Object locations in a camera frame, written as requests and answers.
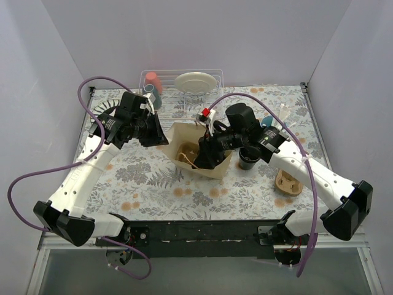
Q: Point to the brown cardboard cup carriers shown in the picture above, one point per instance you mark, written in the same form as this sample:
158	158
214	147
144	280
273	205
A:
287	184

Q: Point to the dark green mug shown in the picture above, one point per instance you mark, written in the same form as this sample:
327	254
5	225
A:
150	88

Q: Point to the blue cup holder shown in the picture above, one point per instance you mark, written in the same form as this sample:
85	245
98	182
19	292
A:
270	121

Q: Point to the cream ceramic plate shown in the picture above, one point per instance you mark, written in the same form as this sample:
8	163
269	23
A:
195	82

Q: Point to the single brown cup carrier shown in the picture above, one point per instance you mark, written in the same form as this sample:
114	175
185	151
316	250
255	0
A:
187	152

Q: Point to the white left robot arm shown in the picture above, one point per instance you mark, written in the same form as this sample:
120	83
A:
64	212

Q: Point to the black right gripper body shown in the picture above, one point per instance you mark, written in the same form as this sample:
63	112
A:
212	147

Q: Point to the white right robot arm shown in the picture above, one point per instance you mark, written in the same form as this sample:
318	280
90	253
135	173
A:
347	203

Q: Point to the striped black white plate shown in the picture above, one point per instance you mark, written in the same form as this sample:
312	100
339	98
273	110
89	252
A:
108	106

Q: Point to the pink cup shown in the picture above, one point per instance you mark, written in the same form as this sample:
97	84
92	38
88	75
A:
152	78

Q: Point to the brown paper bag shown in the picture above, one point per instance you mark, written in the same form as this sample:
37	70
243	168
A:
186	132

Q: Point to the stack of black cups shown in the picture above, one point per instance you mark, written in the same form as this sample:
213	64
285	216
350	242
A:
246	160

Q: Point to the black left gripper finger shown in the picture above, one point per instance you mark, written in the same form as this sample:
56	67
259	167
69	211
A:
156	124
160	139

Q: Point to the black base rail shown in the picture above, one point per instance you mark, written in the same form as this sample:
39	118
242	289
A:
199	239

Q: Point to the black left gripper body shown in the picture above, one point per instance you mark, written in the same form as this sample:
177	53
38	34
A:
150	129

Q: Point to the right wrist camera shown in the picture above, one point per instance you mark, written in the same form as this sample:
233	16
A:
206	117

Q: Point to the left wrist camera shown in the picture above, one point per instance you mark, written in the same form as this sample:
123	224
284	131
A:
148	103

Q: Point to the white wire dish rack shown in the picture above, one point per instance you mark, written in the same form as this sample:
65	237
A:
184	95

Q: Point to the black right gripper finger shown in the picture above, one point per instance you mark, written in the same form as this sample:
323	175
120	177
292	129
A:
219	156
205	158

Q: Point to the floral table mat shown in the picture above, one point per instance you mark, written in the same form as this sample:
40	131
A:
143	184

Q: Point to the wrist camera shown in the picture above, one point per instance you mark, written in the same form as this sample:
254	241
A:
148	103
206	117

